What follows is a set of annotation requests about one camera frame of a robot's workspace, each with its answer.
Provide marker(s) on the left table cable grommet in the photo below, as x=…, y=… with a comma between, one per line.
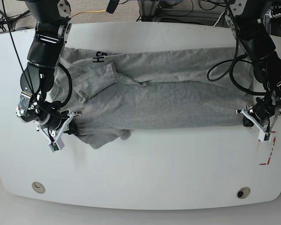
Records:
x=38, y=187

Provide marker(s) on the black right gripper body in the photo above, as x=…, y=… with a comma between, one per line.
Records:
x=52, y=118

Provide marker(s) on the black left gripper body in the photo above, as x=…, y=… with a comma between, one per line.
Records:
x=263, y=109

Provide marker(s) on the black tripod stand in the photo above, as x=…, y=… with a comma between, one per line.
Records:
x=11, y=21

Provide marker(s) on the grey T-shirt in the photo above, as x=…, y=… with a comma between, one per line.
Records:
x=120, y=92

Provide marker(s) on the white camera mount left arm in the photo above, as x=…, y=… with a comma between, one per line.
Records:
x=265, y=127

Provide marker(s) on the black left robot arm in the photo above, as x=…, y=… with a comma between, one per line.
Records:
x=247, y=20

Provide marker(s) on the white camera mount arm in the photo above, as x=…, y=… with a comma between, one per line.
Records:
x=54, y=136
x=265, y=127

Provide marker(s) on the table cable grommet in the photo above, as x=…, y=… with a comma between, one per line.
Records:
x=243, y=193
x=38, y=187

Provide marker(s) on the right table cable grommet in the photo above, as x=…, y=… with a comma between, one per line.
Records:
x=243, y=193

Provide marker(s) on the white power strip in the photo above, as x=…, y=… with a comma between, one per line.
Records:
x=275, y=10

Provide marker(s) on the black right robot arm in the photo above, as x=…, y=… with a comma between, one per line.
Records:
x=51, y=32

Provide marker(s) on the aluminium frame post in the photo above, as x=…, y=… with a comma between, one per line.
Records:
x=148, y=10

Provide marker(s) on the red tape rectangle marking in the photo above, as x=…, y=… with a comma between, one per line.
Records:
x=265, y=149

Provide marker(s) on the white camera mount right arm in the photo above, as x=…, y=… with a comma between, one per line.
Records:
x=54, y=136

